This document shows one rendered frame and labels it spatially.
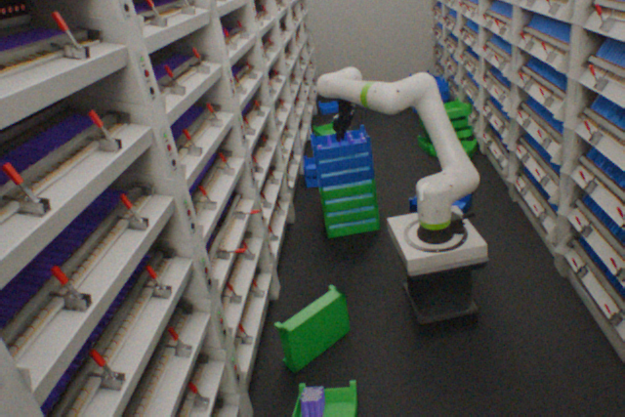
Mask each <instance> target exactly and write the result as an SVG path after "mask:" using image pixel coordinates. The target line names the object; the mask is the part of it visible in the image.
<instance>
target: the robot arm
mask: <svg viewBox="0 0 625 417"><path fill-rule="evenodd" d="M437 85H438V84H436V80H435V79H434V77H433V76H431V75H430V74H428V73H417V74H414V75H412V76H410V77H408V78H405V79H402V80H399V81H396V83H383V81H361V74H360V72H359V71H358V70H357V69H356V68H354V67H353V66H349V68H345V69H343V70H340V71H338V72H334V73H329V74H324V75H322V76H321V77H320V78H319V79H318V81H317V91H318V92H319V93H320V95H321V96H323V97H324V98H328V99H338V101H337V103H338V113H337V116H333V119H334V129H333V130H334V131H335V132H336V140H337V141H338V143H339V142H340V138H341V139H342V140H343V139H344V137H345V133H346V131H348V130H349V129H348V128H351V124H352V121H353V118H354V114H355V112H354V110H353V107H354V106H355V104H359V105H361V106H365V107H367V108H370V109H373V110H376V112H380V113H383V114H387V115H395V114H398V113H399V112H400V111H401V110H403V109H405V108H407V107H410V106H414V107H415V109H416V110H417V113H418V115H419V117H420V119H421V121H422V122H424V124H425V126H426V129H427V132H428V134H429V136H430V138H431V140H432V144H433V146H434V148H435V151H436V153H437V155H438V159H439V162H440V165H441V168H442V171H441V173H439V174H435V175H432V176H430V177H427V178H424V179H421V180H420V181H419V182H418V183H417V186H416V195H417V212H418V220H419V227H418V228H417V230H416V233H417V237H418V239H419V240H421V241H422V242H426V243H429V244H442V243H445V242H448V241H449V240H451V239H453V237H454V234H459V235H461V234H463V233H464V229H463V225H465V223H463V220H466V219H470V218H473V216H475V212H474V211H472V212H469V213H465V214H462V215H461V214H460V213H455V212H454V211H451V204H452V203H455V201H457V200H459V199H461V198H462V197H464V196H466V195H469V194H471V193H472V192H474V191H475V190H476V189H477V186H478V184H479V174H478V171H477V170H476V168H475V167H474V165H473V163H472V162H471V160H470V159H469V156H467V154H466V153H465V151H464V149H463V148H462V146H461V144H460V142H459V140H458V138H457V136H456V134H455V131H454V129H453V126H451V124H450V122H449V119H448V117H447V114H446V111H445V108H444V106H443V103H442V100H441V96H440V93H439V89H438V87H437ZM342 123H343V126H342ZM349 123H350V124H349ZM341 126H342V128H341Z"/></svg>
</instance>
